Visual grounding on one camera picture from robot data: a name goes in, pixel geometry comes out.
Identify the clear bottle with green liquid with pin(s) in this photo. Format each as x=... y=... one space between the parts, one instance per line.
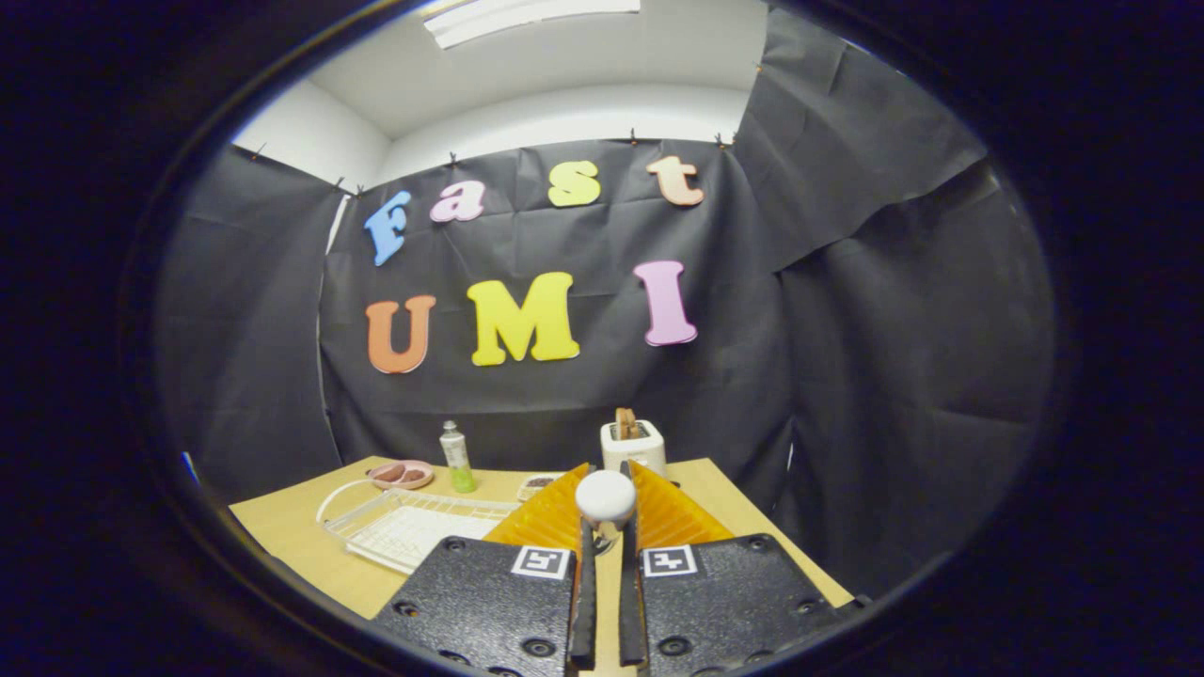
x=456 y=456

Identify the white toaster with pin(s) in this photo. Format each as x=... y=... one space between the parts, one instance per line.
x=644 y=449

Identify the pink plate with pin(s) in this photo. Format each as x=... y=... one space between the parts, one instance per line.
x=400 y=486

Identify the black backdrop cloth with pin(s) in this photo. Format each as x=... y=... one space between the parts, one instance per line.
x=847 y=376

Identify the white drainer mat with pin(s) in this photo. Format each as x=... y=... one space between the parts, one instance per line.
x=414 y=536

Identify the brown toast slice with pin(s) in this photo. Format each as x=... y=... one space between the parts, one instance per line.
x=625 y=423

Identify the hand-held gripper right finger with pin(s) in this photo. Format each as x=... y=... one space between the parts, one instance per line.
x=734 y=606

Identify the white divided tray with seeds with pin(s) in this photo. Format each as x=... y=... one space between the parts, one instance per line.
x=527 y=494

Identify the ceiling light panel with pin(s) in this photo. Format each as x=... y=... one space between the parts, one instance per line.
x=508 y=19

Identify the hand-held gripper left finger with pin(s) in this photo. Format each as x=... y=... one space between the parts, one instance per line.
x=470 y=606

